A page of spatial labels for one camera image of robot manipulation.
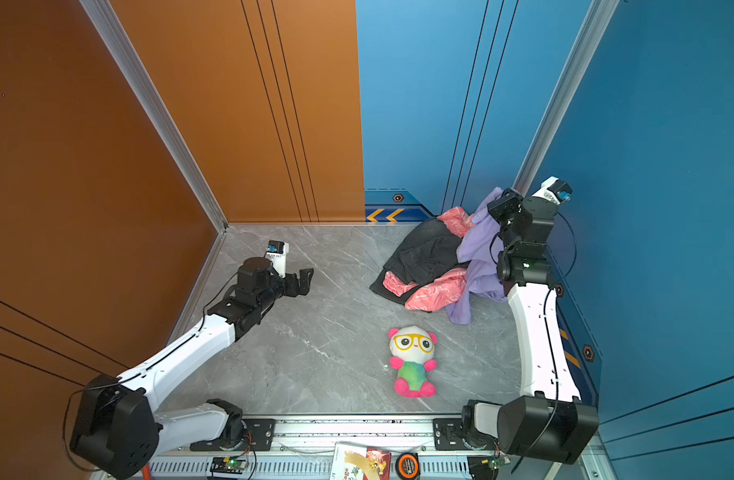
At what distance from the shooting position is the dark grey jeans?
1.01m

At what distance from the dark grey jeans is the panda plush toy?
0.15 m

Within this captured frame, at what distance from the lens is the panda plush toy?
777mm
